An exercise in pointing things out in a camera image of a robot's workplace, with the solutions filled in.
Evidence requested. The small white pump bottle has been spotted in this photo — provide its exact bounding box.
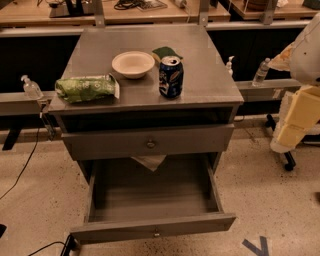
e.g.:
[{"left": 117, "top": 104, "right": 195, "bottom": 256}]
[{"left": 226, "top": 56, "right": 234, "bottom": 76}]

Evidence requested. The wooden background desk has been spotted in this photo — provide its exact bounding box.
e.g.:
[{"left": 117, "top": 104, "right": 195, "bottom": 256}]
[{"left": 0, "top": 0, "right": 232, "bottom": 28}]

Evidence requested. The white bowl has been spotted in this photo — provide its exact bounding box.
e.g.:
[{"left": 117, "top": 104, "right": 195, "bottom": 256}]
[{"left": 112, "top": 51, "right": 155, "bottom": 79}]

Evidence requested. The grey upper drawer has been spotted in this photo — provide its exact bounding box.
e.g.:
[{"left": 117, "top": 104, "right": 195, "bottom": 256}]
[{"left": 62, "top": 124, "right": 234, "bottom": 161}]

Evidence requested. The blue pepsi can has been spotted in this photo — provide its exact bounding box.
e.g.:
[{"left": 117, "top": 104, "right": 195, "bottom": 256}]
[{"left": 159, "top": 56, "right": 184, "bottom": 99}]

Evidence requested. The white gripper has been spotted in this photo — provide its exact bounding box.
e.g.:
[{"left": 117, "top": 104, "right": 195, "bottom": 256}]
[{"left": 271, "top": 86, "right": 320, "bottom": 148}]

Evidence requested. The white paper under drawer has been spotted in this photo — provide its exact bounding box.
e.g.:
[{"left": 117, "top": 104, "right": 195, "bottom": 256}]
[{"left": 133, "top": 155, "right": 166, "bottom": 172}]

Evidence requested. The black table leg base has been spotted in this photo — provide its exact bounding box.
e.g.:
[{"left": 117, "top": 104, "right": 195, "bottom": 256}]
[{"left": 264, "top": 113, "right": 320, "bottom": 172}]

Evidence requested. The black floor cable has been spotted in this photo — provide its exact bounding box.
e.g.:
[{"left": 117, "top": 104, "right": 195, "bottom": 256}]
[{"left": 0, "top": 126, "right": 42, "bottom": 201}]

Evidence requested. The green chip bag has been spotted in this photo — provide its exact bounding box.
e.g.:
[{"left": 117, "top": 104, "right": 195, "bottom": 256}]
[{"left": 55, "top": 74, "right": 120, "bottom": 103}]

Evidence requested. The open grey lower drawer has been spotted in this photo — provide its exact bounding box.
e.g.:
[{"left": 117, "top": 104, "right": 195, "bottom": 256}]
[{"left": 71, "top": 154, "right": 236, "bottom": 244}]

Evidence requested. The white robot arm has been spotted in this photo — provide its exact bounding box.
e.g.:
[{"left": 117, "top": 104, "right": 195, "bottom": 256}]
[{"left": 269, "top": 13, "right": 320, "bottom": 153}]

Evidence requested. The left clear sanitizer bottle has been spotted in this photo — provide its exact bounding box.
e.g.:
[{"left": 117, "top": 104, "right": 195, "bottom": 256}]
[{"left": 21, "top": 75, "right": 44, "bottom": 100}]

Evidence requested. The green yellow sponge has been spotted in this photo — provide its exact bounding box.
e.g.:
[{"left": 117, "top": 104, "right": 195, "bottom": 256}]
[{"left": 152, "top": 46, "right": 182, "bottom": 63}]

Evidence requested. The grey drawer cabinet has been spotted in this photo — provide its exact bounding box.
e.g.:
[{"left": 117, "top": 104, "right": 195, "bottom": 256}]
[{"left": 49, "top": 25, "right": 243, "bottom": 177}]

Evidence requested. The clear water bottle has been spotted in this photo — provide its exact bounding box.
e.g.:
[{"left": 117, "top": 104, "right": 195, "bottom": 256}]
[{"left": 252, "top": 58, "right": 270, "bottom": 87}]

